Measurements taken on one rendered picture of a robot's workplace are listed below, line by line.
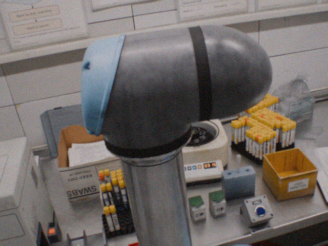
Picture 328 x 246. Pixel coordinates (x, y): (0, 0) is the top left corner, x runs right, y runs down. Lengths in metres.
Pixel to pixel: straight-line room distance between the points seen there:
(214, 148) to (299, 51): 0.68
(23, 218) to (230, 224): 0.58
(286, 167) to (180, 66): 0.92
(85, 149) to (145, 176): 0.95
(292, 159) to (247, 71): 0.87
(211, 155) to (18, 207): 0.65
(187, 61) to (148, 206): 0.20
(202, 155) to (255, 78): 0.81
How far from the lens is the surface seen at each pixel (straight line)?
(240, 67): 0.38
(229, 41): 0.38
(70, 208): 1.21
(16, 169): 0.92
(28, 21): 1.32
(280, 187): 1.10
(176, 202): 0.47
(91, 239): 1.03
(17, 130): 1.49
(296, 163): 1.25
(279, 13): 1.49
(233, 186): 1.09
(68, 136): 1.40
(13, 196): 0.85
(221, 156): 1.21
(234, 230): 1.04
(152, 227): 0.49
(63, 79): 1.38
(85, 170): 1.15
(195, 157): 1.18
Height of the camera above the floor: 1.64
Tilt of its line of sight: 29 degrees down
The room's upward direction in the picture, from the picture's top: 7 degrees counter-clockwise
